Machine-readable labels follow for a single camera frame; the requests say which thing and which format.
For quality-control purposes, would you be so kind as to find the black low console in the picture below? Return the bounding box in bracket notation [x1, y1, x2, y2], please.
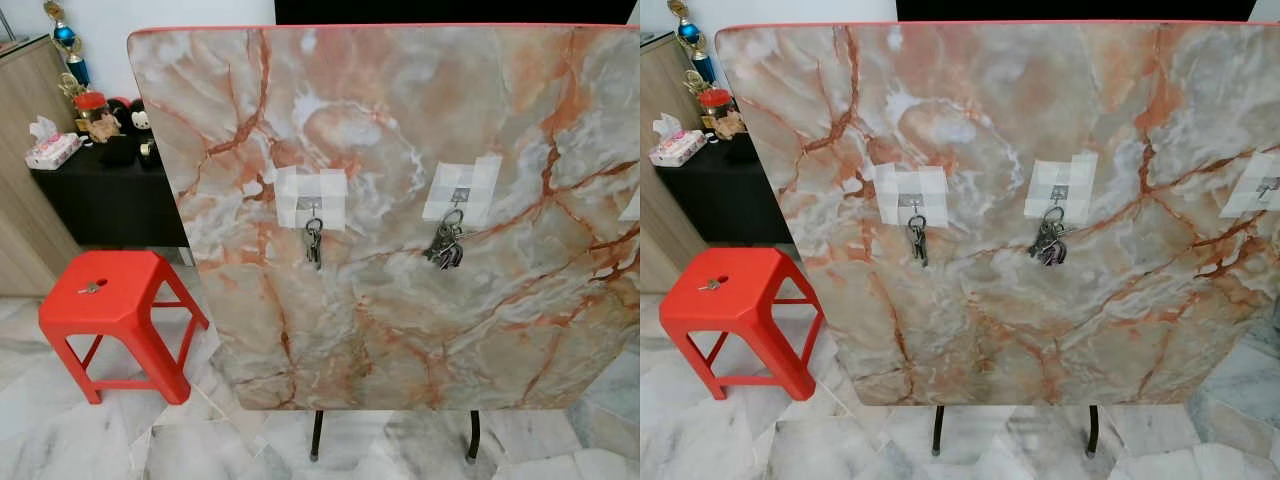
[30, 135, 191, 249]
[652, 130, 796, 246]

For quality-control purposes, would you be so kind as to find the pink tissue pack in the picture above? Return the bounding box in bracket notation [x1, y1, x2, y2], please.
[24, 115, 84, 171]
[649, 113, 709, 168]

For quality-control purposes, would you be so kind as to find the red plastic stool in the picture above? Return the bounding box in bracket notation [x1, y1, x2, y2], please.
[659, 247, 826, 401]
[38, 250, 209, 406]

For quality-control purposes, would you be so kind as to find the light wooden cabinet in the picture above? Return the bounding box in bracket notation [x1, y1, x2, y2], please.
[0, 35, 83, 298]
[640, 30, 701, 294]

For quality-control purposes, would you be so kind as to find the clear jar with red lid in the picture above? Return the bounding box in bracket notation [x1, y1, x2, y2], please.
[73, 90, 109, 136]
[698, 88, 734, 129]

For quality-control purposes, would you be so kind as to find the tall blue gold trophy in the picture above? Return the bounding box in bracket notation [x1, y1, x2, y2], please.
[668, 0, 719, 86]
[42, 0, 93, 89]

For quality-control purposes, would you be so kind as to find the orange marble folding table top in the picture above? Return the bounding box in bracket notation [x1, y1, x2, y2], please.
[715, 22, 1280, 408]
[127, 22, 641, 412]

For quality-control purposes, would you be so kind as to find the black television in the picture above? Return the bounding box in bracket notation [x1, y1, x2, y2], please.
[275, 0, 638, 26]
[895, 0, 1251, 23]

